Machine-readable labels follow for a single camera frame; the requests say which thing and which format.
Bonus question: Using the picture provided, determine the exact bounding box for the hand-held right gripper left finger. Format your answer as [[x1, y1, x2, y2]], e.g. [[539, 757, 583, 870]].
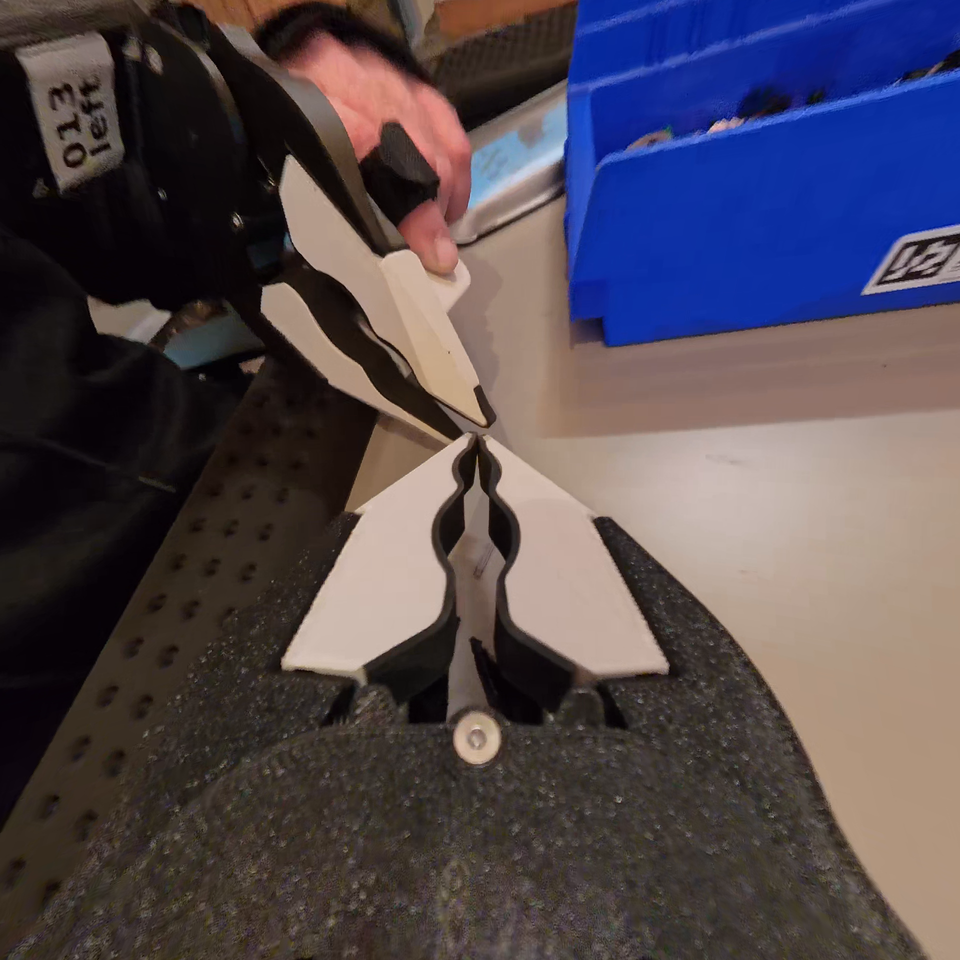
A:
[[281, 433, 481, 685]]

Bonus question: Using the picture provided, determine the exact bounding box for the black perforated mat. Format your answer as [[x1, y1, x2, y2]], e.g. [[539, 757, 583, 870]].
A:
[[0, 360, 376, 931]]

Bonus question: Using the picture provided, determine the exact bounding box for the blue plastic storage bin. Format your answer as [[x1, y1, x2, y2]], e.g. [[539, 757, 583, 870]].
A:
[[564, 0, 960, 348]]

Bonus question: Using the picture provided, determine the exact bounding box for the pile of colourful construction pieces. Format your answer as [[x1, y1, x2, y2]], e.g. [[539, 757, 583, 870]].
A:
[[630, 60, 960, 147]]

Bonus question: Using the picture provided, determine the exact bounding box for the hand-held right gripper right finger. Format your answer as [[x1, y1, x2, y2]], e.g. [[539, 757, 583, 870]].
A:
[[477, 435, 671, 712]]

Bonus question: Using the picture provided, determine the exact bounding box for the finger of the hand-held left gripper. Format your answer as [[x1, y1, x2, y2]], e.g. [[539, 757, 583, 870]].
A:
[[260, 283, 462, 445], [279, 156, 498, 429]]

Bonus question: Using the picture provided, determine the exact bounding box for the person's left hand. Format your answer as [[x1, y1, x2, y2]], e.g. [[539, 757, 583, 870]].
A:
[[281, 33, 475, 275]]

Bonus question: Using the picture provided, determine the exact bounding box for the black ribbed foam cushion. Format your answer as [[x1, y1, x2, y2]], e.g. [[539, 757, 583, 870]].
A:
[[423, 30, 579, 132]]

